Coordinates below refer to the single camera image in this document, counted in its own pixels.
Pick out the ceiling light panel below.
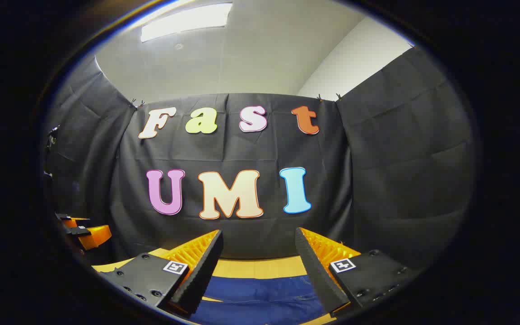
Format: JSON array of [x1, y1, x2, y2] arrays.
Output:
[[140, 2, 233, 43]]

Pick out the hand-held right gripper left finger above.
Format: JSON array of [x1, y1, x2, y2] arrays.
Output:
[[99, 229, 224, 316]]

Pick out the blue jeans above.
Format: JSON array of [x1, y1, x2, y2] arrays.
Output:
[[187, 274, 328, 325]]

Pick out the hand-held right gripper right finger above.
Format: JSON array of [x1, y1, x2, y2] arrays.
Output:
[[295, 227, 424, 318]]

